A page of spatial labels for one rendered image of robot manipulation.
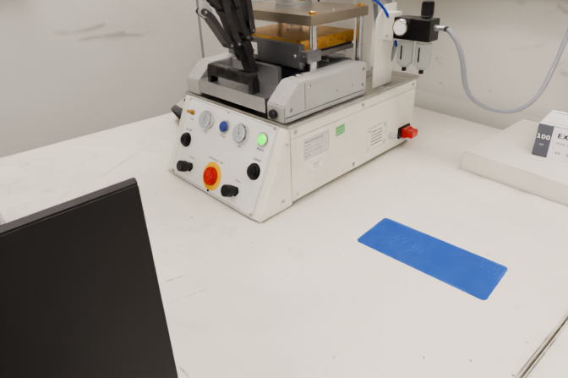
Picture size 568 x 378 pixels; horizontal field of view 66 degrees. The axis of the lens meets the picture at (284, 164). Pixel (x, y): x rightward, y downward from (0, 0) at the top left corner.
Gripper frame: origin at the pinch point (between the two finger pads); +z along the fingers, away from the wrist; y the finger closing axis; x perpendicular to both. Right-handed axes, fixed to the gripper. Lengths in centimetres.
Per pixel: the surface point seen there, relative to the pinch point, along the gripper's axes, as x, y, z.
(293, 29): 1.1, -13.6, 0.6
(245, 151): 8.0, 13.4, 12.4
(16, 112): -141, 30, 32
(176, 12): -136, -59, 29
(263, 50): 0.7, -4.1, 0.6
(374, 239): 35.5, 11.2, 25.1
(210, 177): 0.5, 19.7, 17.3
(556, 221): 57, -15, 35
